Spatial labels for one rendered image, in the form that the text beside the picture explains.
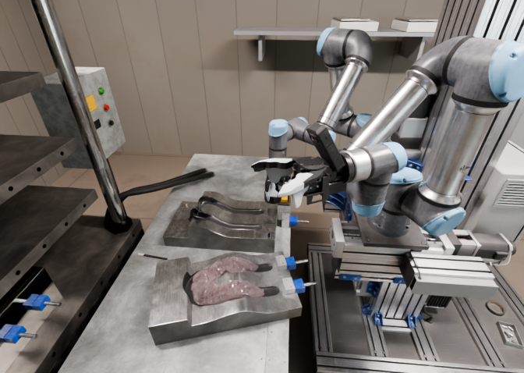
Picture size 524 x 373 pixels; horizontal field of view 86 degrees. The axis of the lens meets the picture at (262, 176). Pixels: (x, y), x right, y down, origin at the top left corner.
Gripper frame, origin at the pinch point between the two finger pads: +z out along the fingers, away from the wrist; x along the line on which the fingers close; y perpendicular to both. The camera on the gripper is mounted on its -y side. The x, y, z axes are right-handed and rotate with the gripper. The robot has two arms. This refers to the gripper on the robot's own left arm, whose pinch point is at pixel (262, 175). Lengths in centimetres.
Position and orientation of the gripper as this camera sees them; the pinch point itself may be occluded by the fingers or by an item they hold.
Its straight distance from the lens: 57.6
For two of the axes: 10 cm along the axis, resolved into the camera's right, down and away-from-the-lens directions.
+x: -3.6, -3.9, 8.5
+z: -9.3, 2.0, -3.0
